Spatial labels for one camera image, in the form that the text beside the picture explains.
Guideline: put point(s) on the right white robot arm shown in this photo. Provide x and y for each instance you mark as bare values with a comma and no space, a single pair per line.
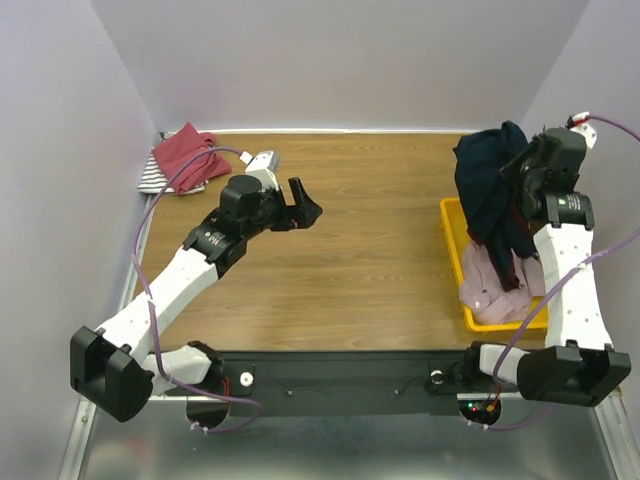
578,364

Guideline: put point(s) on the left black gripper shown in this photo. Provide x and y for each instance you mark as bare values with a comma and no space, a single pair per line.
300,216

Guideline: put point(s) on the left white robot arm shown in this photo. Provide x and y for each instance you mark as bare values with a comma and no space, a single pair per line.
204,257

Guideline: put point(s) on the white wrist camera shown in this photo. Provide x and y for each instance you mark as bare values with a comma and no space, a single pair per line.
262,166
579,123

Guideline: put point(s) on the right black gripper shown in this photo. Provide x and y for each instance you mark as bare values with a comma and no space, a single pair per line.
523,160

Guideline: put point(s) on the red folded tank top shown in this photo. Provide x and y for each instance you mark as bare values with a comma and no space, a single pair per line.
186,155

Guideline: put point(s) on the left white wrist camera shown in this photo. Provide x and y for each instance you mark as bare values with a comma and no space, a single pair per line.
262,166

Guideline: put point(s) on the navy tank top maroon trim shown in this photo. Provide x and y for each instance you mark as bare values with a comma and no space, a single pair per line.
493,216

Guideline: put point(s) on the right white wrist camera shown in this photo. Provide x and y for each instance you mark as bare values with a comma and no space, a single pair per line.
579,123

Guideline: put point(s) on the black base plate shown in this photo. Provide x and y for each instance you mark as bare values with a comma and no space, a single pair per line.
352,383

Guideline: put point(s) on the yellow plastic bin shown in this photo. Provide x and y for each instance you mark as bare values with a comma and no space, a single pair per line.
454,226

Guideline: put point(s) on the striped folded tank top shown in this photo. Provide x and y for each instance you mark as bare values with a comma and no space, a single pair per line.
153,180

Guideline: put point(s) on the mauve tank top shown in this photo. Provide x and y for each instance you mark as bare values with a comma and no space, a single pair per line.
482,292

